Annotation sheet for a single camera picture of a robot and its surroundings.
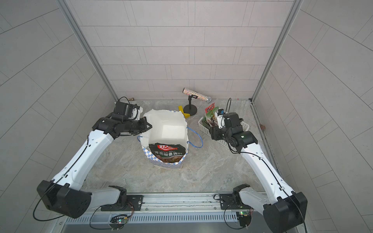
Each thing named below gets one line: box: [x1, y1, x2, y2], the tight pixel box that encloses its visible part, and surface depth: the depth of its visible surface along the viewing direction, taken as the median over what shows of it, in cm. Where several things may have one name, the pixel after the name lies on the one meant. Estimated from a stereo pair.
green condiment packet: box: [205, 106, 220, 118], surface depth 98 cm
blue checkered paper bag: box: [140, 109, 189, 169], surface depth 73 cm
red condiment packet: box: [204, 102, 216, 115], surface depth 96 cm
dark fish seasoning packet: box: [148, 142, 186, 164], surface depth 74 cm
